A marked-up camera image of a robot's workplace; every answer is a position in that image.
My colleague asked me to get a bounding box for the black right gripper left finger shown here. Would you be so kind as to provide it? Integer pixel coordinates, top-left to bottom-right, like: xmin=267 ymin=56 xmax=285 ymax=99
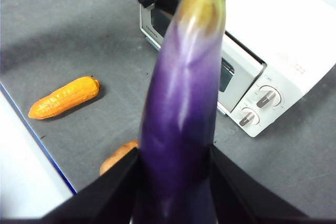
xmin=10 ymin=147 xmax=142 ymax=224

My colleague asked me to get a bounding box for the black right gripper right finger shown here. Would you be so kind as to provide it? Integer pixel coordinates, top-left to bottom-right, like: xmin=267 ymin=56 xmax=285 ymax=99
xmin=209 ymin=145 xmax=317 ymax=224

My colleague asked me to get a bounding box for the long purple eggplant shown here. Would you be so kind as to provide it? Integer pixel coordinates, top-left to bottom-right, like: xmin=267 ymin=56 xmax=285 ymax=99
xmin=130 ymin=0 xmax=234 ymax=224

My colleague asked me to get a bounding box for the beige round oven knob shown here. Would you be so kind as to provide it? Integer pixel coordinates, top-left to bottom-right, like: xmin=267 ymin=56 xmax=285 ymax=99
xmin=256 ymin=85 xmax=284 ymax=112
xmin=237 ymin=107 xmax=260 ymax=127

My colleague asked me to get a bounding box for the cream white toaster oven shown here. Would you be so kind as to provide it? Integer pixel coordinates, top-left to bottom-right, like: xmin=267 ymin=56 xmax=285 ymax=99
xmin=138 ymin=0 xmax=336 ymax=138

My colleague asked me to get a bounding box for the brown sweet potato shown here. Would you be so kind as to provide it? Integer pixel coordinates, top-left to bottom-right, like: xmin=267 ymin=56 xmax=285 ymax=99
xmin=99 ymin=140 xmax=139 ymax=176

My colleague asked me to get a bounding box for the orange corn cob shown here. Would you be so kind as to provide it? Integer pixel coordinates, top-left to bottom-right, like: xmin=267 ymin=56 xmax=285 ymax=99
xmin=28 ymin=76 xmax=101 ymax=120

